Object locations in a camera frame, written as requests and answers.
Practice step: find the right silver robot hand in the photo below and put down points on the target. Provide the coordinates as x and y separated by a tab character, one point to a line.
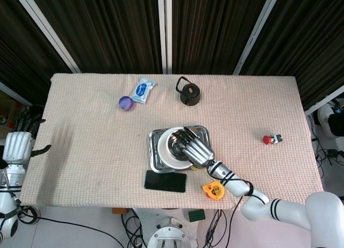
199	151

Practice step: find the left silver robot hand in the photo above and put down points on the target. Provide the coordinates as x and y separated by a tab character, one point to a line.
17	147

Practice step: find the round steel bowl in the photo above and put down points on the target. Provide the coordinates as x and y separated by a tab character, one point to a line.
173	150

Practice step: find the white round plate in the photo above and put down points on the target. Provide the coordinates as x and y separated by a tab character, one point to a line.
162	151

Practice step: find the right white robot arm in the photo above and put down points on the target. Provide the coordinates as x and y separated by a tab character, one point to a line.
285	209

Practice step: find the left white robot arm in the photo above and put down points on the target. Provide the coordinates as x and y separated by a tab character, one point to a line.
6	202

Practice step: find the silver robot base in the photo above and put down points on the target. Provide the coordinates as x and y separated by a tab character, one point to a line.
168	232

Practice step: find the rectangular steel tray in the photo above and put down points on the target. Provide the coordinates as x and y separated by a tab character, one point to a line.
153	151

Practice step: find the cardboard box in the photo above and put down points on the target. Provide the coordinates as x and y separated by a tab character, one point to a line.
6	111

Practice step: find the yellow tape measure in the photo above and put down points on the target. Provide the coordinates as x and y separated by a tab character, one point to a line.
213	190

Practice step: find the black smartphone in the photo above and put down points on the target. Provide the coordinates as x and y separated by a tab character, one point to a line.
165	181

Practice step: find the green block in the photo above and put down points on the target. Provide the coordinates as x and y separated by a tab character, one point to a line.
196	215

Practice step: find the red emergency stop button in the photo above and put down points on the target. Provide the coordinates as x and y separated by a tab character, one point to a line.
267	139

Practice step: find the pink waffle tablecloth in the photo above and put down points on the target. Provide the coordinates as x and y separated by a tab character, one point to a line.
94	151

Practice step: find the blue white wipes pack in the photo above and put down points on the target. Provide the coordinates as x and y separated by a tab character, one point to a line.
142	91

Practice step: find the purple ball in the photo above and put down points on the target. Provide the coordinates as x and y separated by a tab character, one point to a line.
126	103

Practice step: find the dark pleated curtain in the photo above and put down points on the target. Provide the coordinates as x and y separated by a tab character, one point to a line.
309	44
107	30
215	30
24	57

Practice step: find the orange block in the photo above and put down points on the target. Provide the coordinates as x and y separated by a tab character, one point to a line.
119	210

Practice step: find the white black machine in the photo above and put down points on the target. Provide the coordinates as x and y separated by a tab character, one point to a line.
330	119

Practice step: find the white frame post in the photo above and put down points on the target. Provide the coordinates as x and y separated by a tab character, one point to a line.
164	30
254	30
14	93
325	100
49	30

